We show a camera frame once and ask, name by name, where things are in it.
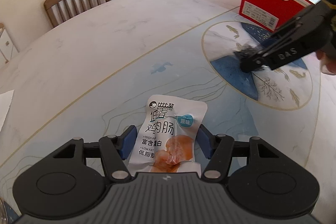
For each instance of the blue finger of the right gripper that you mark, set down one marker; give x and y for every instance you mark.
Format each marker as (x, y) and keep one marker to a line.
(279, 49)
(268, 42)

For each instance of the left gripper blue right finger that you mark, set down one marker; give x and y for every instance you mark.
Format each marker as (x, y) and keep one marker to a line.
(205, 141)

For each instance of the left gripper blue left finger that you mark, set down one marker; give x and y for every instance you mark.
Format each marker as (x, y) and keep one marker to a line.
(128, 139)

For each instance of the white chicken sausage packet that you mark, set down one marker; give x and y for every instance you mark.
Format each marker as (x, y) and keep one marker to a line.
(165, 142)

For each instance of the bag of black pieces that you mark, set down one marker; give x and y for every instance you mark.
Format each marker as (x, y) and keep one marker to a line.
(251, 58)

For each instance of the person right hand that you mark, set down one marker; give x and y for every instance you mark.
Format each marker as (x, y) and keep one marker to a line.
(328, 65)

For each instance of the red cardboard shoe box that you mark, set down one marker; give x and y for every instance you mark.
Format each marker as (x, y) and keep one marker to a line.
(271, 14)

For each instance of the tissue pack with paper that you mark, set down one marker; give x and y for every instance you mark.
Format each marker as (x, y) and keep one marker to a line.
(5, 103)

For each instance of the white side cabinet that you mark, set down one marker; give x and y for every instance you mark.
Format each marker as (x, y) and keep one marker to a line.
(8, 50)

